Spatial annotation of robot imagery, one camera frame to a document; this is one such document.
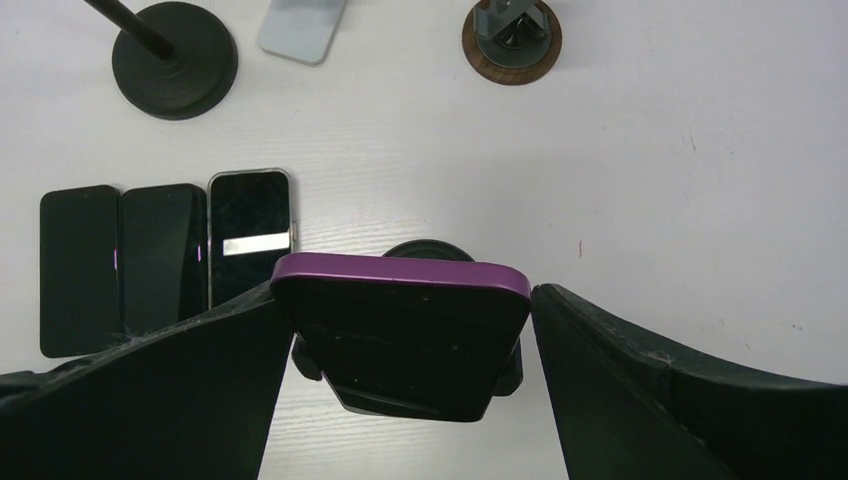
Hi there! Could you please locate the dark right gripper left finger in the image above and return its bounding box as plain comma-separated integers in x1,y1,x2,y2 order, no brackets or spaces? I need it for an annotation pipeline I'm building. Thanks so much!
1,284,293,479

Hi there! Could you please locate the clear-case phone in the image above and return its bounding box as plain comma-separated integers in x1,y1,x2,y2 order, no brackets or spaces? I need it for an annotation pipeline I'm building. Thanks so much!
208,168,295,307

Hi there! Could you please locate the black pole phone stand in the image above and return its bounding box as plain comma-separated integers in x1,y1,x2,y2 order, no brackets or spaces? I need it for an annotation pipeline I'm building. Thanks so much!
87,0,239,121
291,239,524,397

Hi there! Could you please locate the black smartphone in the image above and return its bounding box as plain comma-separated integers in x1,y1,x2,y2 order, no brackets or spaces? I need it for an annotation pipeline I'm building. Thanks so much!
120,183,209,336

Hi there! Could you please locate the red-edged black phone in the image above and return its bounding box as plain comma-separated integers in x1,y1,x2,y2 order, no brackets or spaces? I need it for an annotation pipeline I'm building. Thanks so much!
270,252,531,423

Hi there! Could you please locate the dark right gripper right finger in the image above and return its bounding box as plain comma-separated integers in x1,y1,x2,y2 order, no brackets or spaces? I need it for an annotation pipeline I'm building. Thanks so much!
531,284,847,479

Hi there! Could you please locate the white folding phone stand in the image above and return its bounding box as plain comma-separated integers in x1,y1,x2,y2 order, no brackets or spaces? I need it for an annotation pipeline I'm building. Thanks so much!
257,0,347,66

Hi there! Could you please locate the brown round base phone stand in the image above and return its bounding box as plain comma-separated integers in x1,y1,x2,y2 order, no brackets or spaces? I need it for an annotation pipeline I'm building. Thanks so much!
461,0,563,86

